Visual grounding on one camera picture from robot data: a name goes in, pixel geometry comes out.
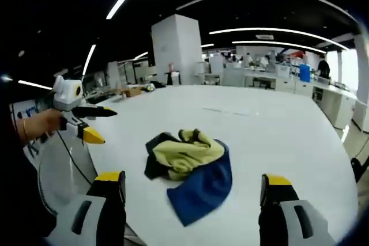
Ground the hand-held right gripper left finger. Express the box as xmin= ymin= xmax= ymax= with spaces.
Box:
xmin=43 ymin=170 xmax=128 ymax=246

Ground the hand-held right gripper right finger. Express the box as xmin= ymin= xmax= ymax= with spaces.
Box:
xmin=258 ymin=173 xmax=337 ymax=246

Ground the yellow grey blue garment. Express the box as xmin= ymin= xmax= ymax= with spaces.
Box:
xmin=144 ymin=128 xmax=234 ymax=227

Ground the transparent folding template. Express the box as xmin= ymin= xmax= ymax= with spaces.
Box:
xmin=202 ymin=107 xmax=251 ymax=116

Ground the person's left hand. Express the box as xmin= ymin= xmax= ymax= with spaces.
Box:
xmin=28 ymin=109 xmax=64 ymax=142

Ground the cardboard box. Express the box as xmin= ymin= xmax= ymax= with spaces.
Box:
xmin=123 ymin=86 xmax=144 ymax=99

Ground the black yellow plush toy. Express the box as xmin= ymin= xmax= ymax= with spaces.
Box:
xmin=145 ymin=81 xmax=167 ymax=92

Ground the black tripod stand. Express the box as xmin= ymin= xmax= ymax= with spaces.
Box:
xmin=350 ymin=142 xmax=369 ymax=184

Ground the big white square pillar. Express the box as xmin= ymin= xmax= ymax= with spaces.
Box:
xmin=150 ymin=13 xmax=203 ymax=86

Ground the white lab counter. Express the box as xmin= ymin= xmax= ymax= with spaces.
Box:
xmin=312 ymin=80 xmax=359 ymax=130

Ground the white cabinet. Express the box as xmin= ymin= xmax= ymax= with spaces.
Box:
xmin=209 ymin=55 xmax=225 ymax=75

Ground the blue barrel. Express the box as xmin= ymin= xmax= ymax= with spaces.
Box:
xmin=299 ymin=63 xmax=312 ymax=83

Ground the slim white pillar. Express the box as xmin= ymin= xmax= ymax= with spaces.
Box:
xmin=353 ymin=34 xmax=369 ymax=105

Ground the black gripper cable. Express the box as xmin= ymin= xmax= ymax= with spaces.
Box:
xmin=56 ymin=130 xmax=98 ymax=185

